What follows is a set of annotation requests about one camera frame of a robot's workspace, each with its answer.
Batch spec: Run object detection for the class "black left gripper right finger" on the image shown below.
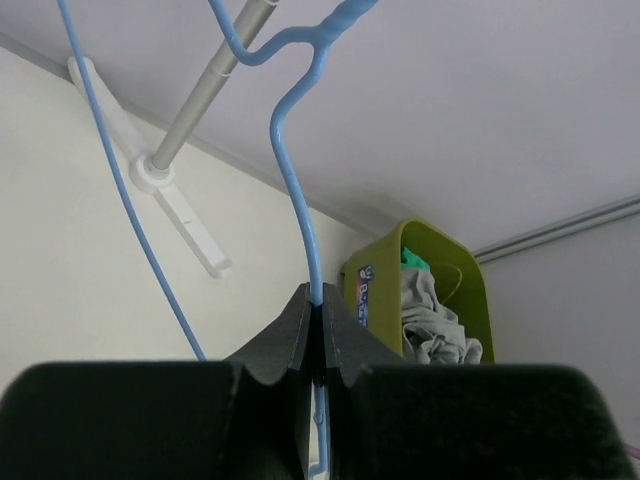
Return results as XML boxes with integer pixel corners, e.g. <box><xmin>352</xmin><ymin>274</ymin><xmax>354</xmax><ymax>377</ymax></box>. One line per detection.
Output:
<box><xmin>322</xmin><ymin>283</ymin><xmax>405</xmax><ymax>388</ymax></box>

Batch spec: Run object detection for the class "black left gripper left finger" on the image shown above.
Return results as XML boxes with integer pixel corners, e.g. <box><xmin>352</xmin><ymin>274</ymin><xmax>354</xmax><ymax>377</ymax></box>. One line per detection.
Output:
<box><xmin>227</xmin><ymin>284</ymin><xmax>311</xmax><ymax>385</ymax></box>

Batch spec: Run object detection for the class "grey tank top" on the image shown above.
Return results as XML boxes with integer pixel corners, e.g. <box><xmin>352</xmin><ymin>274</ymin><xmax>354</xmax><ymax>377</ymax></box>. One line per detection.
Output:
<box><xmin>400</xmin><ymin>267</ymin><xmax>483</xmax><ymax>365</ymax></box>

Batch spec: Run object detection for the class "green tank top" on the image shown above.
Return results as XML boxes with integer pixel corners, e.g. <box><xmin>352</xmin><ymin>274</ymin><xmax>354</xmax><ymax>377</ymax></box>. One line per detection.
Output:
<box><xmin>400</xmin><ymin>247</ymin><xmax>431</xmax><ymax>271</ymax></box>

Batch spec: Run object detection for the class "olive green plastic bin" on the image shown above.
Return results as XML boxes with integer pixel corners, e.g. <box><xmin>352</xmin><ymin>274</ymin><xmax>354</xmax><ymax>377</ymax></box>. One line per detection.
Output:
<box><xmin>340</xmin><ymin>217</ymin><xmax>495</xmax><ymax>364</ymax></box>

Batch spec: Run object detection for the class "metal clothes rack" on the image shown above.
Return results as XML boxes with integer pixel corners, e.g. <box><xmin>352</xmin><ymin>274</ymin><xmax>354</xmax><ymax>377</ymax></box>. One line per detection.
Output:
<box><xmin>66</xmin><ymin>0</ymin><xmax>282</xmax><ymax>279</ymax></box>

